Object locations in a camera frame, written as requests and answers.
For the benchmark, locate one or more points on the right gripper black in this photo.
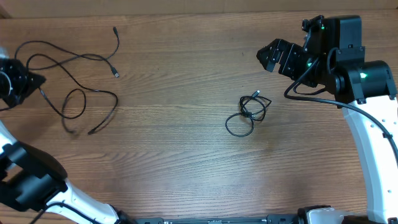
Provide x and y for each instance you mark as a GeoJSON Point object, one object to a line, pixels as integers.
{"type": "Point", "coordinates": [290, 56]}

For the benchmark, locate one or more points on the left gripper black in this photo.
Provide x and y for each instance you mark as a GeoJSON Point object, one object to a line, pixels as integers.
{"type": "Point", "coordinates": [28, 81]}

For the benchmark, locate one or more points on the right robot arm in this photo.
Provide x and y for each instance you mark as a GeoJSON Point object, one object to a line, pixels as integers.
{"type": "Point", "coordinates": [333, 56]}

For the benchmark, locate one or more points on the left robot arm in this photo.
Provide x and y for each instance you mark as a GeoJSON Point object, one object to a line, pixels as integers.
{"type": "Point", "coordinates": [32, 179]}

